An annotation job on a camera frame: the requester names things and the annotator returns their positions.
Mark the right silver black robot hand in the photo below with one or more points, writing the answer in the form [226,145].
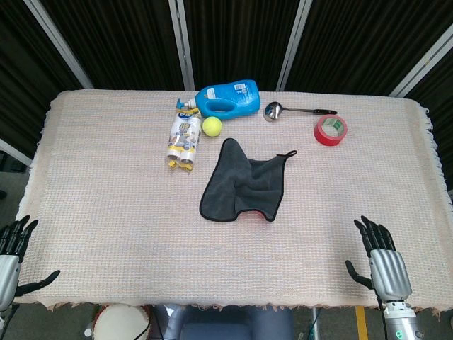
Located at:
[389,272]

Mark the blue-grey robot torso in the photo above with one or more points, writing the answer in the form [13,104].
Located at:
[230,326]

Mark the metal table leg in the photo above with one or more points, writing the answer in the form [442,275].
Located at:
[314,322]

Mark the white round stool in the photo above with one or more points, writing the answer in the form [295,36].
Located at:
[117,324]

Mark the red tape roll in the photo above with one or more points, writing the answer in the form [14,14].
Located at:
[320,136]

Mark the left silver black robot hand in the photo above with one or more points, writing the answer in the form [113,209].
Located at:
[8,269]

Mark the white spray bottle pack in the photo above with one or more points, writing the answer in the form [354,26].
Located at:
[184,140]

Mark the dark grey cloth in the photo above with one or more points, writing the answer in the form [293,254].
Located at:
[247,184]

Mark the white partition post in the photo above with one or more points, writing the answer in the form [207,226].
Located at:
[295,39]
[14,152]
[56,39]
[180,42]
[424,60]

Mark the yellow tennis ball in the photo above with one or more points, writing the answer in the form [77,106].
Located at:
[212,126]

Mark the blue detergent bottle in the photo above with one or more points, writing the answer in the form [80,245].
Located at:
[230,95]

